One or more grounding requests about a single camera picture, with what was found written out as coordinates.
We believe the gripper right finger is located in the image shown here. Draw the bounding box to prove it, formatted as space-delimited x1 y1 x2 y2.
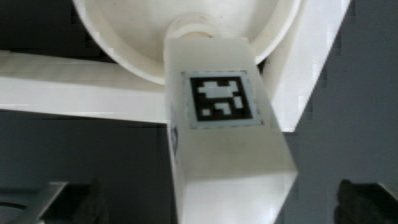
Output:
334 179 398 224

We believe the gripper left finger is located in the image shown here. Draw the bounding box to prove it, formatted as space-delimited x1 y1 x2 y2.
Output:
0 179 108 224

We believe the white stool leg with tag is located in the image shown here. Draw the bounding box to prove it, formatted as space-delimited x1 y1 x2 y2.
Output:
164 38 297 224

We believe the white round stool seat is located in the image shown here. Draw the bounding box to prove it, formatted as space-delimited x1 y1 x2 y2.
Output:
71 0 304 84

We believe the white L-shaped fence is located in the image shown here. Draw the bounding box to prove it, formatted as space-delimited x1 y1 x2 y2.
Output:
0 0 352 132

